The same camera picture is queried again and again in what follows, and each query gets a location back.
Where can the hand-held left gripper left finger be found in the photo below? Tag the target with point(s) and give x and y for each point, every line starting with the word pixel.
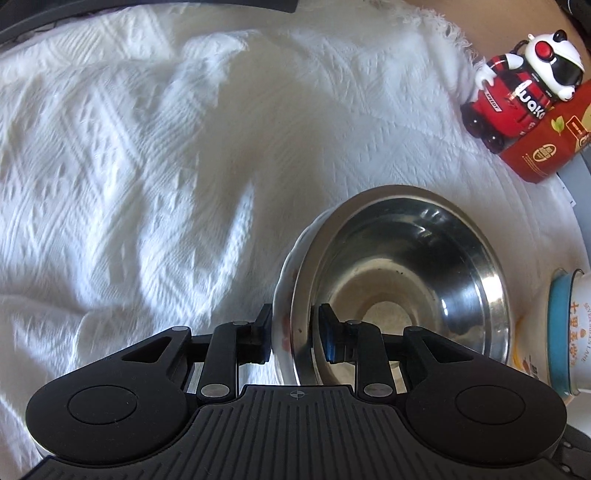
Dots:
pixel 261 337

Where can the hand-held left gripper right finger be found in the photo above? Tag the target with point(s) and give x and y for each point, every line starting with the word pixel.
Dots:
pixel 328 341

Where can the white floral bowl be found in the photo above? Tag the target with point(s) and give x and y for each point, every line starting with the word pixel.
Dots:
pixel 282 295

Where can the stainless steel bowl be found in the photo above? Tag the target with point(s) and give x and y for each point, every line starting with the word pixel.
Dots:
pixel 415 258

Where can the cream bowl with yellow rim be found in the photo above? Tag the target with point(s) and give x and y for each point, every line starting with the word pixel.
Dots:
pixel 531 341

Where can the blue ceramic bowl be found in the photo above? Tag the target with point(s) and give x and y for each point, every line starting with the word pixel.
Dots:
pixel 558 341

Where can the white woven blanket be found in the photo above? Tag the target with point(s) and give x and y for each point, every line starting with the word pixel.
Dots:
pixel 138 184

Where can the red snack bag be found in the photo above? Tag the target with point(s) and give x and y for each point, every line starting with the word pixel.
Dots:
pixel 545 147

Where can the panda figurine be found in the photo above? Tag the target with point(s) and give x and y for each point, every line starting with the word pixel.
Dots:
pixel 517 92

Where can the black monitor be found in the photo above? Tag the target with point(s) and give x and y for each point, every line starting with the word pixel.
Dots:
pixel 92 9

